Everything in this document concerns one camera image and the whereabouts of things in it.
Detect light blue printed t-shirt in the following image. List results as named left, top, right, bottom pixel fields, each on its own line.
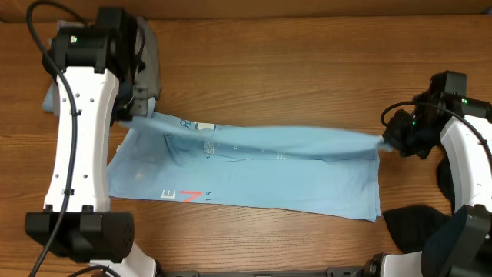
left=108, top=100, right=384, bottom=221

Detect folded blue jeans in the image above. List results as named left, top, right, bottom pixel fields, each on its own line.
left=42, top=84, right=59, bottom=116

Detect folded grey garment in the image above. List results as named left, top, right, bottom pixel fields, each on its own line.
left=49, top=8, right=161, bottom=99

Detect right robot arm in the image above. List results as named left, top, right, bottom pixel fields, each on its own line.
left=338, top=71, right=491, bottom=276

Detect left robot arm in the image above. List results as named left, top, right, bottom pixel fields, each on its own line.
left=25, top=7, right=162, bottom=276

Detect black t-shirt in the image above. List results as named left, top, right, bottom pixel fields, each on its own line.
left=382, top=157, right=455, bottom=254

